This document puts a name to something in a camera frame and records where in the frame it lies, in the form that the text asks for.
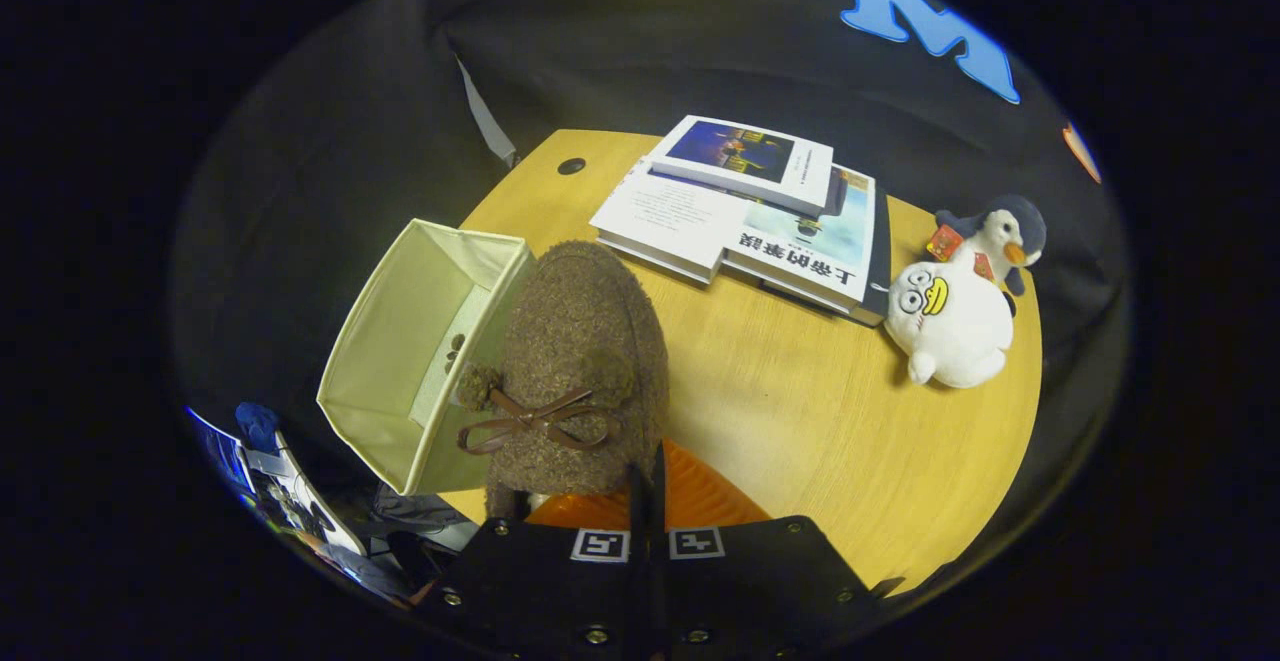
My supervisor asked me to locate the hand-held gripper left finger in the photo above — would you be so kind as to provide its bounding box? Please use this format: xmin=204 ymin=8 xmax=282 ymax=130
xmin=413 ymin=464 xmax=651 ymax=661

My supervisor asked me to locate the printed poster sheet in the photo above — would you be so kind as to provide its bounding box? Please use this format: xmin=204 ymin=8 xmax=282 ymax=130
xmin=185 ymin=406 xmax=369 ymax=582

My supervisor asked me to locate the penguin plush toy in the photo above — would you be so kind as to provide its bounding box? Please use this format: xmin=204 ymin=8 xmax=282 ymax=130
xmin=927 ymin=194 xmax=1048 ymax=297

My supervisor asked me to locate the cream fabric storage box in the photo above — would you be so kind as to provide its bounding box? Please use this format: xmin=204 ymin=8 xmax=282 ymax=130
xmin=317 ymin=218 xmax=536 ymax=497

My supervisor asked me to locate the white book with night photo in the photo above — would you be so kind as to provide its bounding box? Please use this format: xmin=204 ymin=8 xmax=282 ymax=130
xmin=648 ymin=115 xmax=836 ymax=219

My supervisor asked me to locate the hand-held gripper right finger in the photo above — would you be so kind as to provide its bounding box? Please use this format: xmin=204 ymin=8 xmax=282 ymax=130
xmin=648 ymin=439 xmax=888 ymax=661

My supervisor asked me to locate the white duck plush toy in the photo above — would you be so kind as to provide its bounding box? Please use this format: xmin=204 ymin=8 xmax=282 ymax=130
xmin=884 ymin=259 xmax=1016 ymax=390

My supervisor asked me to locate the blue crumpled object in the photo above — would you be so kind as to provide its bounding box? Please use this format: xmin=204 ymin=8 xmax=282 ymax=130
xmin=235 ymin=401 xmax=281 ymax=454

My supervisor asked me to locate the light blue cover book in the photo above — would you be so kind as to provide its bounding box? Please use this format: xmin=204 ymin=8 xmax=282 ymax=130
xmin=722 ymin=166 xmax=878 ymax=314

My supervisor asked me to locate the plain white book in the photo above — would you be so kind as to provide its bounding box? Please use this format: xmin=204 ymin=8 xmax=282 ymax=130
xmin=588 ymin=156 xmax=751 ymax=285

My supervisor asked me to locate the dark book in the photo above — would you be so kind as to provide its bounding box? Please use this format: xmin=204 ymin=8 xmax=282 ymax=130
xmin=760 ymin=196 xmax=893 ymax=328

